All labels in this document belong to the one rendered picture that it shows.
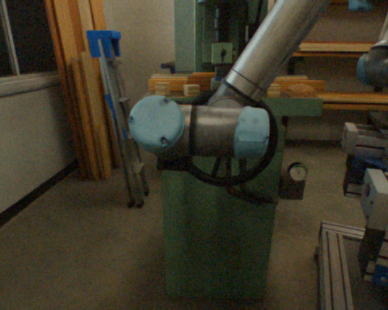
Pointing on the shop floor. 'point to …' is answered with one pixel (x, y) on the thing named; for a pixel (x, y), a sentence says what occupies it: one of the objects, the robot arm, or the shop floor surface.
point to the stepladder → (117, 105)
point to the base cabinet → (217, 232)
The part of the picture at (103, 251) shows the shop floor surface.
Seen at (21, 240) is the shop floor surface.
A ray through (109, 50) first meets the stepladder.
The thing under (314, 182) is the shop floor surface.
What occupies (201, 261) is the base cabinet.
